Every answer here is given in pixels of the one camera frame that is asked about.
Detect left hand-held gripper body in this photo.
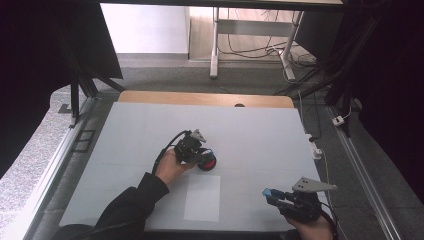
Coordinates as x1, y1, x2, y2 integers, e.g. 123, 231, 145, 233
173, 129, 208, 166

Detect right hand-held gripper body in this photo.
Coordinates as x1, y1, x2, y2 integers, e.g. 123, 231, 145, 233
278, 176, 338, 224

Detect round red ink pad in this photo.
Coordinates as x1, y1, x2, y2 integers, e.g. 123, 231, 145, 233
197, 149, 218, 172

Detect blue stamp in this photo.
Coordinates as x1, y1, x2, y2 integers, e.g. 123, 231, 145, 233
261, 187, 284, 199

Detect person's left hand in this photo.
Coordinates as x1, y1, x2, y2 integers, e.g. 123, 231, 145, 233
154, 146, 197, 186

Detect person's right hand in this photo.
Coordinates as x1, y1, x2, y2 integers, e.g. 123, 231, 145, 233
285, 213, 335, 240

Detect white paper sheet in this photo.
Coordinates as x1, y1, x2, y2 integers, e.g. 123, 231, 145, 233
183, 173, 222, 223

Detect wooden table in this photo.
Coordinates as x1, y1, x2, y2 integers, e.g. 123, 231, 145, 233
117, 90, 295, 109

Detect white power strip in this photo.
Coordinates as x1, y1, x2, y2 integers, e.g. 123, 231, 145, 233
305, 133, 324, 160

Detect black curtain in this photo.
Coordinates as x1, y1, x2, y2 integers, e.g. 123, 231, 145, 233
0, 0, 124, 179
296, 0, 424, 209

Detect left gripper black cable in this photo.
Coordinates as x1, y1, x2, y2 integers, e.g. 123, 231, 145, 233
151, 129, 193, 176

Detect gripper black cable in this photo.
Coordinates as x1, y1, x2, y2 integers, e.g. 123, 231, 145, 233
319, 208, 339, 240
151, 129, 193, 176

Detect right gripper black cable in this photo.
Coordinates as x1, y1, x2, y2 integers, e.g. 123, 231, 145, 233
319, 208, 339, 240

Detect aluminium rail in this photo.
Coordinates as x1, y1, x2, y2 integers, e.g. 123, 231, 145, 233
4, 97, 98, 240
325, 105, 403, 240

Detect black floor frame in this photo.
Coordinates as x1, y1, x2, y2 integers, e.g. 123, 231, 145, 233
72, 129, 97, 154

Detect black cables on floor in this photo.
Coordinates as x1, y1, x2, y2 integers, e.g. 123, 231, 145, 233
218, 8, 318, 68

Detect white metal desk frame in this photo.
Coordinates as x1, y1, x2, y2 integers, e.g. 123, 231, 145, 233
209, 7, 305, 82

